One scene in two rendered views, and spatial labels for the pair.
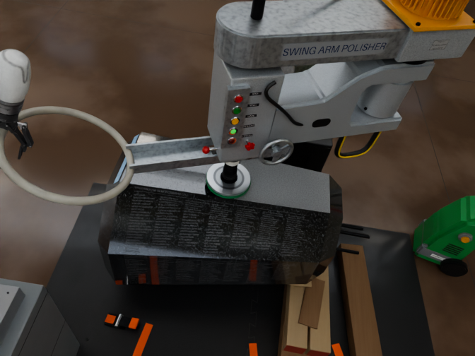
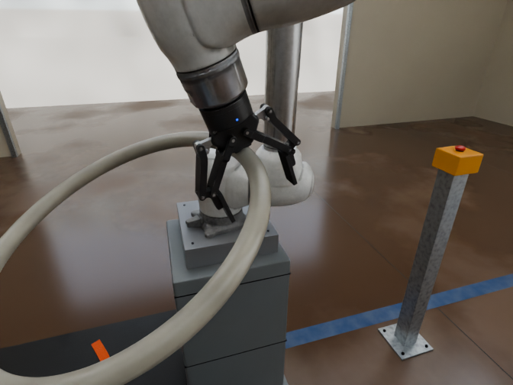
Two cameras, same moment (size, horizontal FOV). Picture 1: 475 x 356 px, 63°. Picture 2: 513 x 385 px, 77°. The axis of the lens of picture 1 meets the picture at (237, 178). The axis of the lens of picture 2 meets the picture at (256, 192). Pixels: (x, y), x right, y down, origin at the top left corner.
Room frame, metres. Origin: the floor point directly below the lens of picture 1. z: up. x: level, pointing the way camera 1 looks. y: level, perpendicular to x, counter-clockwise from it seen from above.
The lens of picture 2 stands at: (1.38, 0.73, 1.50)
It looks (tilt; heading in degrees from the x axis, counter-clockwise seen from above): 26 degrees down; 165
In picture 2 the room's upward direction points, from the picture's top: straight up
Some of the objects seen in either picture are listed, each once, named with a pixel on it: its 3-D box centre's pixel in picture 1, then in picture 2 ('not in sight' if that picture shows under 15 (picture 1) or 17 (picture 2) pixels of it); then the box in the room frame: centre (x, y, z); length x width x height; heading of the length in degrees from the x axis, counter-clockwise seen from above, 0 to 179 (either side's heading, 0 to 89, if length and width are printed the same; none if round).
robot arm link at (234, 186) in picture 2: not in sight; (222, 179); (0.37, 0.88, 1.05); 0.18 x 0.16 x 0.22; 75
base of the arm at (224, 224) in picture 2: not in sight; (216, 215); (0.36, 0.85, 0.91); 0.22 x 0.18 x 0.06; 103
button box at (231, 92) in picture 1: (233, 118); not in sight; (1.07, 0.06, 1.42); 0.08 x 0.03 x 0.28; 116
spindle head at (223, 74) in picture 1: (259, 104); not in sight; (1.23, -0.03, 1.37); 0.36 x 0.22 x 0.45; 116
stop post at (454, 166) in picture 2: not in sight; (427, 259); (0.41, 1.83, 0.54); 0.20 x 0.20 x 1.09; 2
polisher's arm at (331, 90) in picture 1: (329, 102); not in sight; (1.36, -0.32, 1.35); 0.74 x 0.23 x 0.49; 116
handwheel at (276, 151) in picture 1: (273, 145); not in sight; (1.14, -0.12, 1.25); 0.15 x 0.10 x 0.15; 116
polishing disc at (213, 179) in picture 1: (228, 177); not in sight; (1.20, 0.04, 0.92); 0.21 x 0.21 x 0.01
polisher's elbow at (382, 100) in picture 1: (384, 87); not in sight; (1.48, -0.55, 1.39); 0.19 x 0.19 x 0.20
